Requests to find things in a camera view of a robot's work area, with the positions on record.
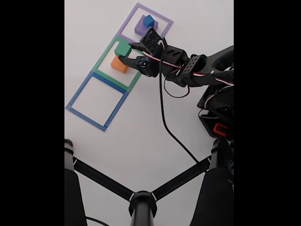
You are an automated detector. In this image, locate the purple square frame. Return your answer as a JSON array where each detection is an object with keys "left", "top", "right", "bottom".
[{"left": 117, "top": 2, "right": 174, "bottom": 45}]

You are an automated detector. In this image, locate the small blue cube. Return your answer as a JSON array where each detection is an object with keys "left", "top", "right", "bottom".
[{"left": 143, "top": 14, "right": 155, "bottom": 28}]

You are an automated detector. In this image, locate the orange cube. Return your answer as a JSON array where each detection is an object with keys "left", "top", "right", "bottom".
[{"left": 111, "top": 56, "right": 129, "bottom": 74}]

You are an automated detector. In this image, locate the purple cube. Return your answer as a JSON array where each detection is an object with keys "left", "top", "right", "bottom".
[{"left": 134, "top": 14, "right": 158, "bottom": 36}]

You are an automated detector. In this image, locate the thin black cable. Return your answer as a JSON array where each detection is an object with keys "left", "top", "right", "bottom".
[{"left": 85, "top": 218, "right": 108, "bottom": 226}]

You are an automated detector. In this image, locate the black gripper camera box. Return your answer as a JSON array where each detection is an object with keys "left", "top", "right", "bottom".
[{"left": 140, "top": 26, "right": 165, "bottom": 56}]

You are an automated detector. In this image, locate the blue square frame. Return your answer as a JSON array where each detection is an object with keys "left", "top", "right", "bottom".
[{"left": 65, "top": 71, "right": 129, "bottom": 132}]

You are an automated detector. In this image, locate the green square frame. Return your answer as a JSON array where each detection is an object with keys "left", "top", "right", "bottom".
[{"left": 92, "top": 36, "right": 143, "bottom": 92}]

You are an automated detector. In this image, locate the green cube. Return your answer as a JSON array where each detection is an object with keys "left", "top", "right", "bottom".
[{"left": 114, "top": 43, "right": 132, "bottom": 57}]

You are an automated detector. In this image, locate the black tripod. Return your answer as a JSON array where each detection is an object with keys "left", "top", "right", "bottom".
[{"left": 64, "top": 138, "right": 234, "bottom": 226}]

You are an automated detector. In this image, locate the thick black camera cable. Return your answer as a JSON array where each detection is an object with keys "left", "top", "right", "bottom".
[{"left": 158, "top": 42, "right": 200, "bottom": 164}]

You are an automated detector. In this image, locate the red white servo wire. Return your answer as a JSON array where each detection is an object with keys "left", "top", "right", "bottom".
[{"left": 142, "top": 51, "right": 234, "bottom": 98}]

